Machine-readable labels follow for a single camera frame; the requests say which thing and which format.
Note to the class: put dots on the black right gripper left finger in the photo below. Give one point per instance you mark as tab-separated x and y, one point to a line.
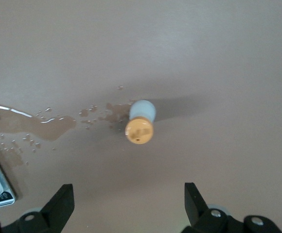
51	213

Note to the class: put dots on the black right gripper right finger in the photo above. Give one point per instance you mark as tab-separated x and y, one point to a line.
204	218

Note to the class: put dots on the white squeeze bottle orange cap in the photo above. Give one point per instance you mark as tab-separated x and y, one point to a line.
139	131

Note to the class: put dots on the steel digital kitchen scale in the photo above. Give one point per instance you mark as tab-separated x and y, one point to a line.
0	189

